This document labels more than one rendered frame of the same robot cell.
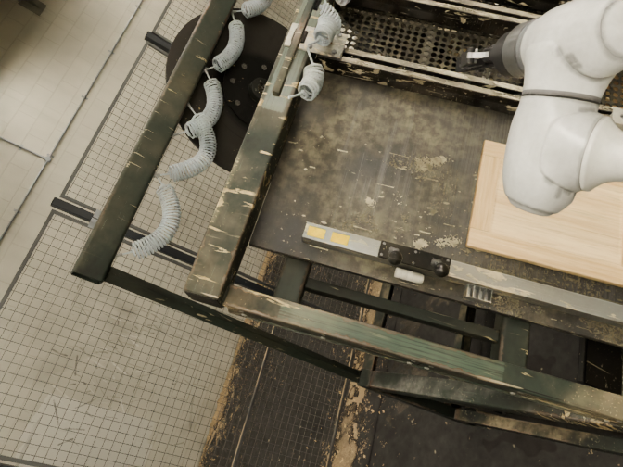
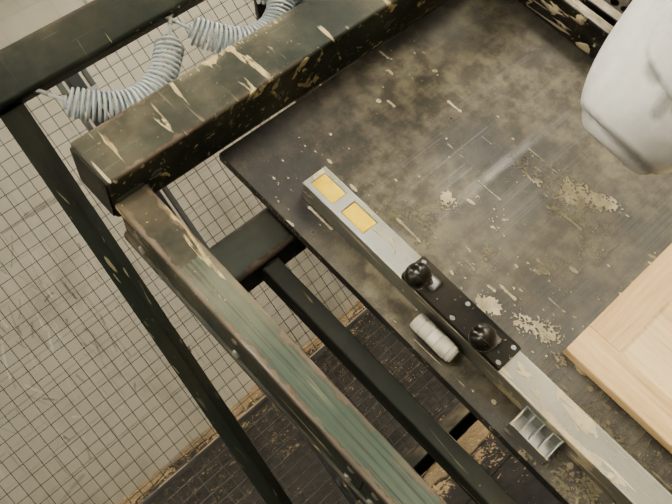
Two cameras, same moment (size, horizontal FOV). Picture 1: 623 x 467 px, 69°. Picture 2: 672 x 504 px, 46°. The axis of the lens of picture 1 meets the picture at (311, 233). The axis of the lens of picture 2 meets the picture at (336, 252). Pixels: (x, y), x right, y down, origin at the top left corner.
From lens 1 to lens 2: 36 cm
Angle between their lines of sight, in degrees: 11
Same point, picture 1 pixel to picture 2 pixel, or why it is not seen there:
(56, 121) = not seen: outside the picture
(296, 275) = (260, 242)
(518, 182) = (603, 66)
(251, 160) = (297, 31)
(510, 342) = not seen: outside the picture
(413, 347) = (362, 442)
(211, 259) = (140, 127)
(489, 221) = (628, 335)
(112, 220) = (64, 39)
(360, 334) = (290, 369)
